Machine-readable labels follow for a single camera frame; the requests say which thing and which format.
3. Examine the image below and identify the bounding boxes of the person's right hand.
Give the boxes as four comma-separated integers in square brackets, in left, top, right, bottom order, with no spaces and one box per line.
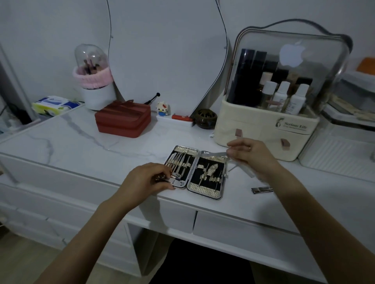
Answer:
[226,138,290,188]

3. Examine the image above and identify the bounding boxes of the person's left hand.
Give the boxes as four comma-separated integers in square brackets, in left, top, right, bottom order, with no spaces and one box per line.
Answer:
[111,162,176,212]

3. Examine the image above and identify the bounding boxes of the manicure set case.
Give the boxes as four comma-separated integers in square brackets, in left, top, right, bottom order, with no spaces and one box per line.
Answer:
[162,145,229,201]

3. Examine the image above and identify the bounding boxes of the person's right forearm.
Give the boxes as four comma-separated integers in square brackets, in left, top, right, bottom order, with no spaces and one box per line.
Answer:
[271,171,375,284]

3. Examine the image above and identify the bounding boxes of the red jewelry box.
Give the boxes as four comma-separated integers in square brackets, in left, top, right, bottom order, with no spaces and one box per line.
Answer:
[94,99,152,138]

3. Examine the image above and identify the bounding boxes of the white ribbed storage box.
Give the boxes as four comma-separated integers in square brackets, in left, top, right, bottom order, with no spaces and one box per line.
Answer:
[298,120,375,183]

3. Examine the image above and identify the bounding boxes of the cream cosmetic organizer clear lid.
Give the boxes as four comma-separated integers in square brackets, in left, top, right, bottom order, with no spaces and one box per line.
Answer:
[213,19,354,162]

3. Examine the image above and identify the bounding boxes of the dark round incense burner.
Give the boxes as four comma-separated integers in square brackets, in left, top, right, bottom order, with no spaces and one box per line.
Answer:
[193,108,218,130]

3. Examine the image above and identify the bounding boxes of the clear bottle white cap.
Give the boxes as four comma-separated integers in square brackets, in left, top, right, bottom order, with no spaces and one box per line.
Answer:
[259,81,277,110]

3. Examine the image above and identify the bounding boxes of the slim white lotion bottle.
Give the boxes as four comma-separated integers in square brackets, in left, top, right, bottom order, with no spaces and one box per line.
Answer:
[272,81,291,113]

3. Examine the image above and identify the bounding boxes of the wide white lotion bottle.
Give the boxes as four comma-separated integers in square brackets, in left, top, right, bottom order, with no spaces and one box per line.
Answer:
[284,84,310,115]

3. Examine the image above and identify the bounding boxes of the white mirror base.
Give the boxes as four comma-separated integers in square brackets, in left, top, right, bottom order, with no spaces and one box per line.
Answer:
[156,113,195,127]

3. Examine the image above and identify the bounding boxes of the white cat figurine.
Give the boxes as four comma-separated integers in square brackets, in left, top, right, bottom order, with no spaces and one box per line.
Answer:
[156,101,171,117]

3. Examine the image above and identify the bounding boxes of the pink capped bottle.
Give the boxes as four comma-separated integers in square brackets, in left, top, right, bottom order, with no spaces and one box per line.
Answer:
[258,71,273,91]

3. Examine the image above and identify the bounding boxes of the black ball-tipped stick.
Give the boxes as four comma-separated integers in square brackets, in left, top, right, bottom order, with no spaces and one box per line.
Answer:
[144,92,161,105]

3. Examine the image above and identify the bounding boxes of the white side cabinet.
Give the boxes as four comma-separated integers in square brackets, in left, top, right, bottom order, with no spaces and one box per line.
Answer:
[0,153,141,277]

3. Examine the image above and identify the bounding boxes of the white brush holder clear dome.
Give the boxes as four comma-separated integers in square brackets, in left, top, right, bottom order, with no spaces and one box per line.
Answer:
[72,44,117,111]

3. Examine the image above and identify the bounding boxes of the pink knitted headband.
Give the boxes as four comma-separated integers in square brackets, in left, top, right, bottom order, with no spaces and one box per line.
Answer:
[72,66,114,90]

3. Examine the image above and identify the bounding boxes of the blue yellow tissue packet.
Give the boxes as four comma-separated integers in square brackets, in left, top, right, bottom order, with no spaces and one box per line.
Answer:
[31,96,81,117]

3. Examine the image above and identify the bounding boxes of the white stacked tray organizer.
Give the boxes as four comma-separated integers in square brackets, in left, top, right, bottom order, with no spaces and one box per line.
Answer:
[322,70,375,129]

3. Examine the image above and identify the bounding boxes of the bunch of makeup brushes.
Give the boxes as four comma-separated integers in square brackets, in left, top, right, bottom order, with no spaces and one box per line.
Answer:
[83,58,103,74]

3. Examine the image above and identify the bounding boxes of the heart-shaped white mirror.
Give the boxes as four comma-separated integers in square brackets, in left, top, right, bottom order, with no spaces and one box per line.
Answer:
[106,0,230,117]

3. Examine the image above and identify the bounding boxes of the black plug adapter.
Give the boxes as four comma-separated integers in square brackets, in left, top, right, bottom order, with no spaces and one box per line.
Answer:
[5,102,32,125]

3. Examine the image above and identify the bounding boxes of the orange cloth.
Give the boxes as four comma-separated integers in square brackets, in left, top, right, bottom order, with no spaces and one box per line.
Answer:
[357,57,375,75]

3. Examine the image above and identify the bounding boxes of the grey framed panel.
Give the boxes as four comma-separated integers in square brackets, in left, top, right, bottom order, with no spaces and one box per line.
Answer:
[0,44,40,122]

